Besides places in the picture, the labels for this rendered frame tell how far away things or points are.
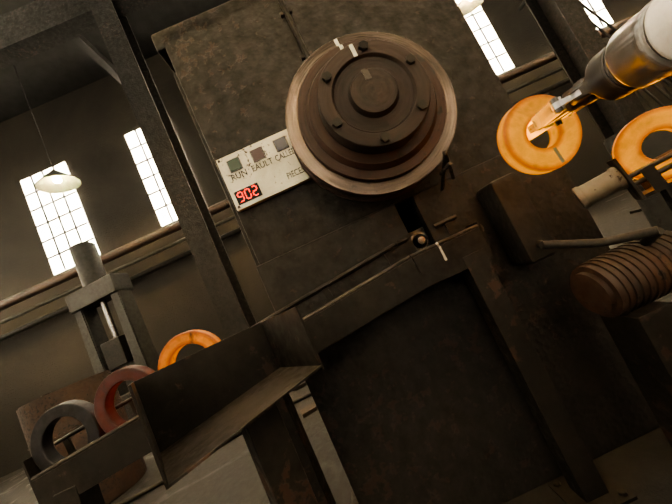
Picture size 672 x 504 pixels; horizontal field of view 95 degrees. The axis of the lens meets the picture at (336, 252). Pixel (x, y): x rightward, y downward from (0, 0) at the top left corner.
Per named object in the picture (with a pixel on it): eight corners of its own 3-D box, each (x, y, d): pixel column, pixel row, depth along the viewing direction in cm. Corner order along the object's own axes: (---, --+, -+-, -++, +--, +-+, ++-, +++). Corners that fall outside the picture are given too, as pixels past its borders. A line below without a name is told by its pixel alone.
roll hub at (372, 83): (346, 171, 79) (301, 79, 81) (444, 127, 80) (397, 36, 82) (346, 163, 73) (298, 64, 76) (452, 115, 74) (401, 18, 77)
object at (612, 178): (584, 208, 78) (569, 189, 79) (626, 187, 74) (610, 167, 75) (587, 209, 73) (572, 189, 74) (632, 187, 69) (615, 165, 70)
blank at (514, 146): (481, 126, 64) (489, 118, 61) (544, 88, 64) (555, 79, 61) (521, 189, 63) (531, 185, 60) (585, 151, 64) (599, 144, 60)
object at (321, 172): (329, 227, 88) (264, 87, 92) (477, 159, 89) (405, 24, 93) (328, 223, 81) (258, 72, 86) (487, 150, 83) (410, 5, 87)
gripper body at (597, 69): (618, 96, 42) (566, 127, 51) (674, 71, 42) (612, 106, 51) (593, 47, 42) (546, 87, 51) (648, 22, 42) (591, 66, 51)
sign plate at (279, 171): (239, 212, 98) (217, 162, 99) (314, 178, 98) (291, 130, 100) (237, 210, 95) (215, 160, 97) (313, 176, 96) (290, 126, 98)
